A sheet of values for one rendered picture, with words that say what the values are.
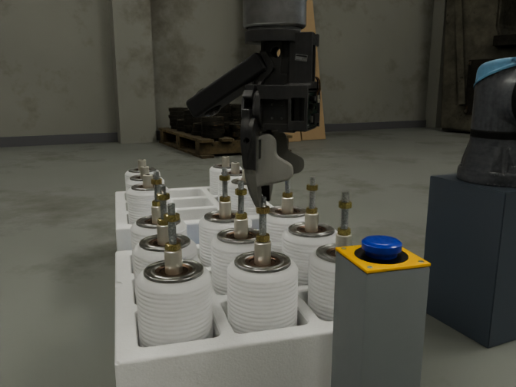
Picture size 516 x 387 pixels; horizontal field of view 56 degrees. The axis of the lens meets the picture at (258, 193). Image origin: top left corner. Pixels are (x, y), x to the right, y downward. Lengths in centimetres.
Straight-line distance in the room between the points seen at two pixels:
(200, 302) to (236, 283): 5
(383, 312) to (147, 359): 27
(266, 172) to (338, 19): 467
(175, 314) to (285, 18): 37
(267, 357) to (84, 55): 387
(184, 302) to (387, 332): 24
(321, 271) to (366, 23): 485
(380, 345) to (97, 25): 403
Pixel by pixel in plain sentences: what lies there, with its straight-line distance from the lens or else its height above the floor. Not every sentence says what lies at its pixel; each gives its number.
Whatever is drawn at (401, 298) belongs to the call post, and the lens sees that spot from 50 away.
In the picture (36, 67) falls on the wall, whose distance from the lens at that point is 430.
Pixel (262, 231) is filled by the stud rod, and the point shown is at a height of 30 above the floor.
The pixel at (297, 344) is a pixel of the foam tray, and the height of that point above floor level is 17.
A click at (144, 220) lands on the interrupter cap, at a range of 86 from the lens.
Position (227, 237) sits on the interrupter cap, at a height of 25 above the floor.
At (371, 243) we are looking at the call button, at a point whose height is 33.
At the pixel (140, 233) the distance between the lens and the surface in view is 83.
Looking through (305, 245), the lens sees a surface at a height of 24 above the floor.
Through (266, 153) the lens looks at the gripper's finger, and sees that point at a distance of 59.
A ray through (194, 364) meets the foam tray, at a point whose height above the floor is 16.
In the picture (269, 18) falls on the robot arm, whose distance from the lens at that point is 58.
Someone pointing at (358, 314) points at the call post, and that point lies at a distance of 50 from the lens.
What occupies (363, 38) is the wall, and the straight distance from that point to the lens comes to 539.
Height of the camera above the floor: 48
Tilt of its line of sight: 13 degrees down
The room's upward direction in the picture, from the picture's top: straight up
